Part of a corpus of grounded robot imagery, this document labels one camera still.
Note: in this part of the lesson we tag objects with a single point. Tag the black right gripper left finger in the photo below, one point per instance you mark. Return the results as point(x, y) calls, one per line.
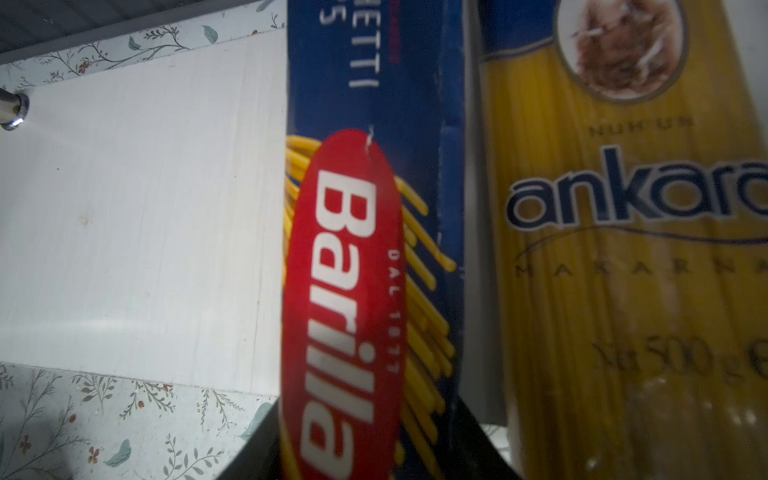
point(260, 456)

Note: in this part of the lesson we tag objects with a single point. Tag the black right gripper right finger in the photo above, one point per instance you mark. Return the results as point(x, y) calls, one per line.
point(473, 454)

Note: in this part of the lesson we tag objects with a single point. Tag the blue Barilla spaghetti box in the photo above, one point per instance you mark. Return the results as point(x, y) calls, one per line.
point(372, 286)

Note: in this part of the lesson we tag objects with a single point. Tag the blue yellow spaghetti bag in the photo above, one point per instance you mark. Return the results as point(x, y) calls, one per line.
point(628, 182)

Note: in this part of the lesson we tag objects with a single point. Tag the white two-tier metal shelf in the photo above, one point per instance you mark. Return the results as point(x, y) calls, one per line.
point(142, 216)

